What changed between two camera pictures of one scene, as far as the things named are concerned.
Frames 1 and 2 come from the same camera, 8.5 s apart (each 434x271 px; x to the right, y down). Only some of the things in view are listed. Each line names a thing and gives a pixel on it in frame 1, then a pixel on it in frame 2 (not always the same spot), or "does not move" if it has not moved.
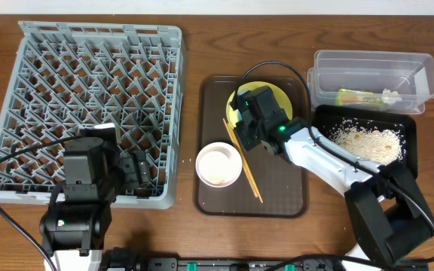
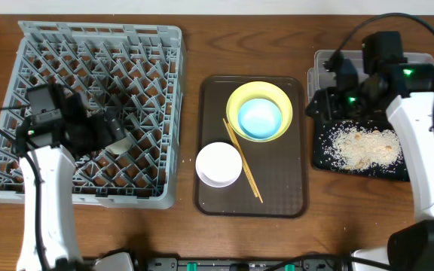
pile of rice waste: (377, 144) does not move
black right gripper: (245, 126) -> (325, 104)
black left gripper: (135, 172) -> (104, 130)
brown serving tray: (282, 187) does not move
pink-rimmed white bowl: (218, 164) does not move
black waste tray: (384, 138) does not move
